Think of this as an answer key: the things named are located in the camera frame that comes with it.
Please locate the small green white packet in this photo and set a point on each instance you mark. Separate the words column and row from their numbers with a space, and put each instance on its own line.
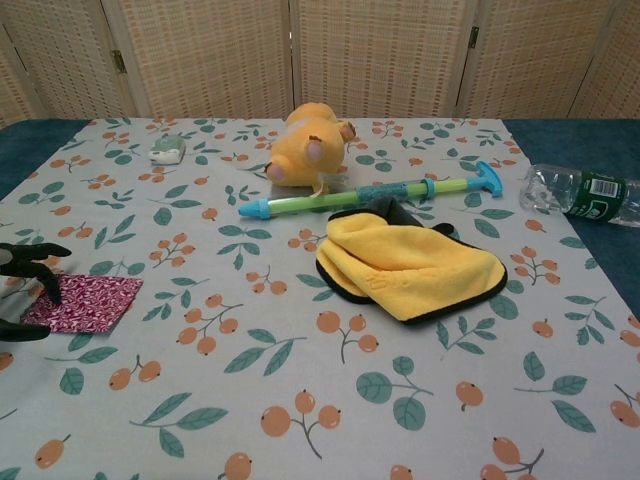
column 167, row 150

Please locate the brass screen hinge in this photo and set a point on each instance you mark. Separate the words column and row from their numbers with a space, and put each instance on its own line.
column 117, row 60
column 473, row 38

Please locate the clear green-label water bottle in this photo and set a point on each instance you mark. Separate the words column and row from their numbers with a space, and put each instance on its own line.
column 600, row 195

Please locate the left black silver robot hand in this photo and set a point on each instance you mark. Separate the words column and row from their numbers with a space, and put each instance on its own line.
column 30, row 255

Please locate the yellow plush animal toy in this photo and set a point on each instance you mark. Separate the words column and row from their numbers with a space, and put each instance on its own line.
column 300, row 150

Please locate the floral leaf berry tablecloth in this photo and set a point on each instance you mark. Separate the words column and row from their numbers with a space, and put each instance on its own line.
column 250, row 400

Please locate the pink patterned packet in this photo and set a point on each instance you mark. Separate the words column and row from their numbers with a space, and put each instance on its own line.
column 95, row 300

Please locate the bamboo folding screen panel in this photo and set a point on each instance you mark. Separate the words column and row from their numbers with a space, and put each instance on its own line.
column 625, row 60
column 385, row 55
column 530, row 55
column 10, row 90
column 210, row 55
column 65, row 55

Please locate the green blue water squirter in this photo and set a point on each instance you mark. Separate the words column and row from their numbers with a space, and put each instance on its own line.
column 385, row 191

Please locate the yellow black-trimmed microfiber cloth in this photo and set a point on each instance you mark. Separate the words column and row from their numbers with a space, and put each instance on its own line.
column 415, row 270

